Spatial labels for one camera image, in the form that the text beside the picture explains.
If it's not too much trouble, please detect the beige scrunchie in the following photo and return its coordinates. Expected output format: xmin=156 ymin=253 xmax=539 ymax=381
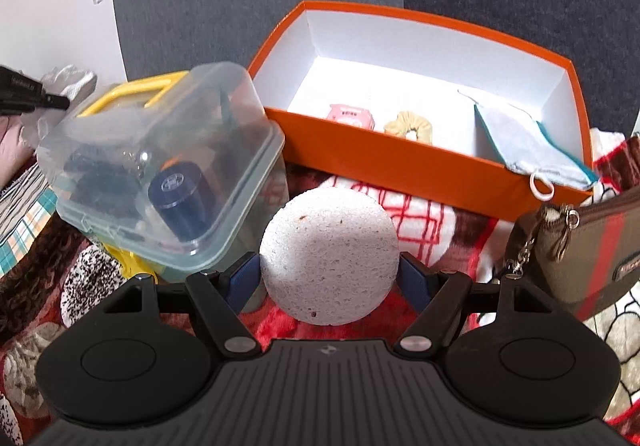
xmin=384 ymin=110 xmax=435 ymax=143

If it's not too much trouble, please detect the pink cloth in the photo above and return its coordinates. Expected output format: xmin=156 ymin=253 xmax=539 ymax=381
xmin=0 ymin=113 xmax=38 ymax=192

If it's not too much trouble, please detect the round grey sponge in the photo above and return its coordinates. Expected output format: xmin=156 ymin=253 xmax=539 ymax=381
xmin=259 ymin=186 xmax=401 ymax=326

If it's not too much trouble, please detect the dark blue bottle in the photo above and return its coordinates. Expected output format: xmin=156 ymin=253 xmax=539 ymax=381
xmin=147 ymin=163 xmax=211 ymax=243

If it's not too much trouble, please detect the red floral printed blanket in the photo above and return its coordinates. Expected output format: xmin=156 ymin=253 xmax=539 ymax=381
xmin=0 ymin=126 xmax=640 ymax=446

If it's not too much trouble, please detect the clear plastic storage box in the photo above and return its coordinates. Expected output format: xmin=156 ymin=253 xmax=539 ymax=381
xmin=36 ymin=60 xmax=290 ymax=314

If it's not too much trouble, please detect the teal face mask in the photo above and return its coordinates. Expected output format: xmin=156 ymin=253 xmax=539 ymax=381
xmin=457 ymin=87 xmax=600 ymax=201

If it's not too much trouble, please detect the brown striped zip pouch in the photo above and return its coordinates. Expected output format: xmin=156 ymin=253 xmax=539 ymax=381
xmin=502 ymin=186 xmax=640 ymax=322

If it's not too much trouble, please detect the orange cardboard box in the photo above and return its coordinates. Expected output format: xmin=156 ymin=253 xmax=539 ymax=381
xmin=247 ymin=0 xmax=596 ymax=223

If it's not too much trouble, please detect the striped plaid bedsheet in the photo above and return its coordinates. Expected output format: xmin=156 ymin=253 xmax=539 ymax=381
xmin=0 ymin=161 xmax=58 ymax=277

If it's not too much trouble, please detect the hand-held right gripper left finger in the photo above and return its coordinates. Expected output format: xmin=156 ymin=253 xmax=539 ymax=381
xmin=102 ymin=251 xmax=262 ymax=358

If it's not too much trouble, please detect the pink printed packet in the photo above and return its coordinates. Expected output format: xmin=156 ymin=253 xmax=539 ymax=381
xmin=327 ymin=103 xmax=377 ymax=131

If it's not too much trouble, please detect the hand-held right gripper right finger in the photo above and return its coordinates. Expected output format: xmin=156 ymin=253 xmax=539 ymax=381
xmin=394 ymin=252 xmax=541 ymax=360

